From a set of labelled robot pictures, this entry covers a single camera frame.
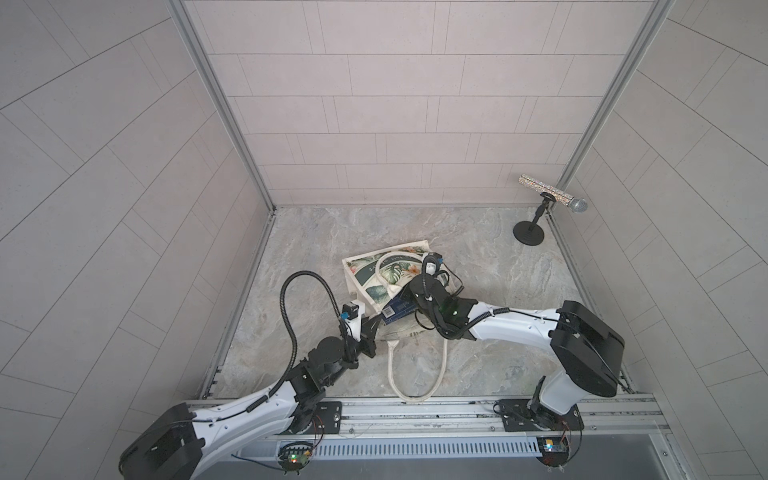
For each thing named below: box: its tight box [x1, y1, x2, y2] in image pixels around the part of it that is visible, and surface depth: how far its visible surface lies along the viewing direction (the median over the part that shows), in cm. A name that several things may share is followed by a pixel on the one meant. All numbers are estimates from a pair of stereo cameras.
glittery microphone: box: [519, 174, 589, 213], surface depth 92 cm
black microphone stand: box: [512, 192, 557, 246], surface depth 109 cm
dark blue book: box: [382, 285, 417, 325], surface depth 84 cm
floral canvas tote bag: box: [342, 240, 449, 402], surface depth 78 cm
